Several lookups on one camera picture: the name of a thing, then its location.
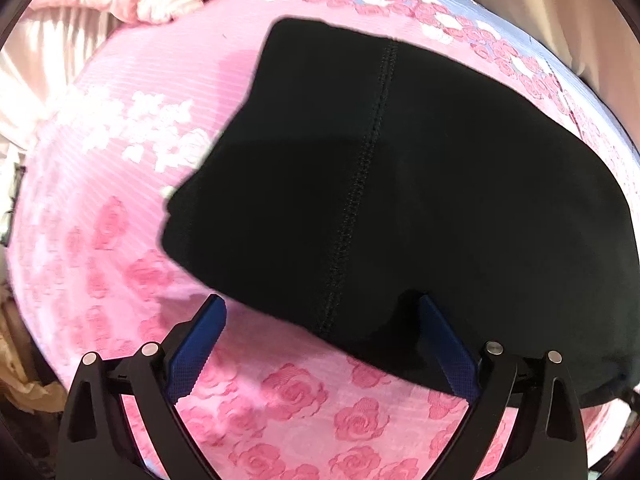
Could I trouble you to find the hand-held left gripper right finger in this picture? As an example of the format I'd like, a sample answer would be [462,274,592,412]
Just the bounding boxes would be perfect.
[418,295,589,480]

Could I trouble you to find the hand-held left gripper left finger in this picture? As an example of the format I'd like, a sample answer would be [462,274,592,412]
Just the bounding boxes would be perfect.
[57,293,227,480]

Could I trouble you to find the black pants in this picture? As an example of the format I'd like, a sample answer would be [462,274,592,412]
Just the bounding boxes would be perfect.
[159,17,640,406]

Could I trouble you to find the pink rose print bed sheet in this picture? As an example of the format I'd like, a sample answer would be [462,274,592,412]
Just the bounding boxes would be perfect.
[10,0,640,480]

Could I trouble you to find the tan crumpled cloth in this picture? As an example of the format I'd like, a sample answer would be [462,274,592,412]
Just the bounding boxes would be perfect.
[0,317,68,413]

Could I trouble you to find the beige satin cloth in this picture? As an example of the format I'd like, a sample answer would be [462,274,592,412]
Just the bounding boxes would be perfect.
[0,2,118,153]

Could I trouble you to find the beige curtain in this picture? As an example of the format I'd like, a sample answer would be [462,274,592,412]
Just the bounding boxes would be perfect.
[432,0,640,116]

